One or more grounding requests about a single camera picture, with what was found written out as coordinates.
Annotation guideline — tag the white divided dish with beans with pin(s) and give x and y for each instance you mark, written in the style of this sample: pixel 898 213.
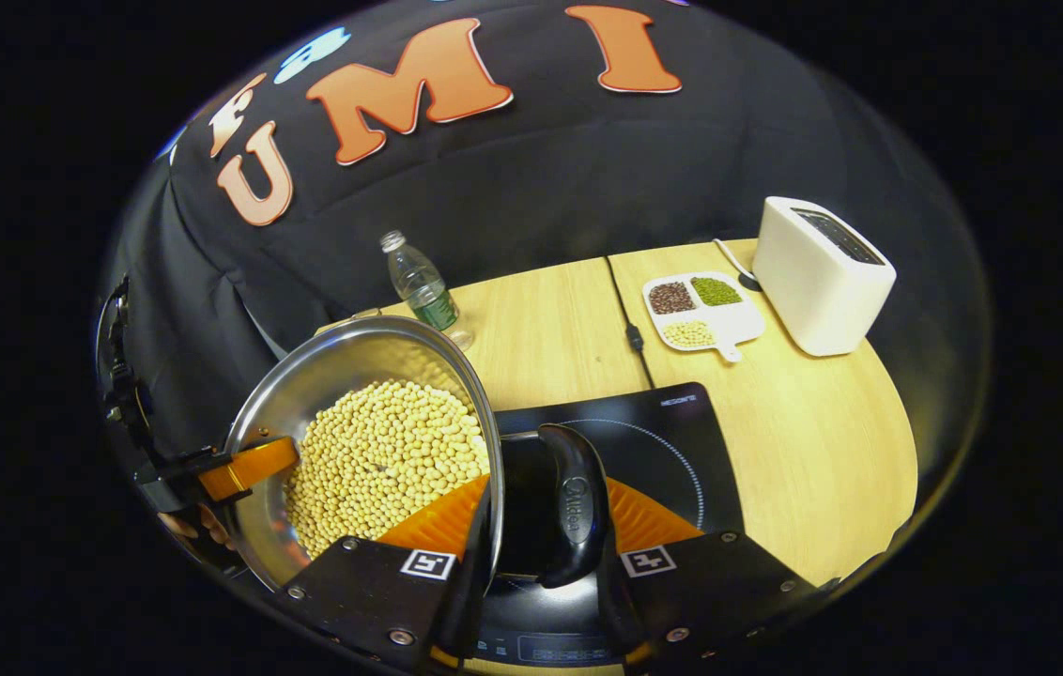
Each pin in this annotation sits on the white divided dish with beans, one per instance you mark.
pixel 724 324

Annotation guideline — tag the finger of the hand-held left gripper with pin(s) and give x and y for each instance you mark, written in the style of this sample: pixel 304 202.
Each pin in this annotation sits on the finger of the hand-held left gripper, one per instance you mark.
pixel 250 465

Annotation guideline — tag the clear plastic water bottle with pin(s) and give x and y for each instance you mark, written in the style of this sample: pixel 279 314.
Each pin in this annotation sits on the clear plastic water bottle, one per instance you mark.
pixel 423 291

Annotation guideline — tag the pile of soybeans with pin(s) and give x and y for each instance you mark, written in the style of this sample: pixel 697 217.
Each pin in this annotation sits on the pile of soybeans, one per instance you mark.
pixel 381 460

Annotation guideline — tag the black induction cooktop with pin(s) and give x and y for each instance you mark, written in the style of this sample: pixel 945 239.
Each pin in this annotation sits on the black induction cooktop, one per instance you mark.
pixel 672 451

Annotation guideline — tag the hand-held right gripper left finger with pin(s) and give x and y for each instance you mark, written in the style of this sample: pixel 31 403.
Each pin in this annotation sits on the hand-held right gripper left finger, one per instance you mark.
pixel 475 591

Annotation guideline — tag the white toaster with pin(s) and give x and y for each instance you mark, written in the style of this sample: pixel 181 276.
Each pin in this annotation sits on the white toaster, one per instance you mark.
pixel 818 291

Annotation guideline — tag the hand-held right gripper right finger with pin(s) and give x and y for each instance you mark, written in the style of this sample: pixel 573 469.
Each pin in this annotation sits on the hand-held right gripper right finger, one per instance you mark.
pixel 715 587

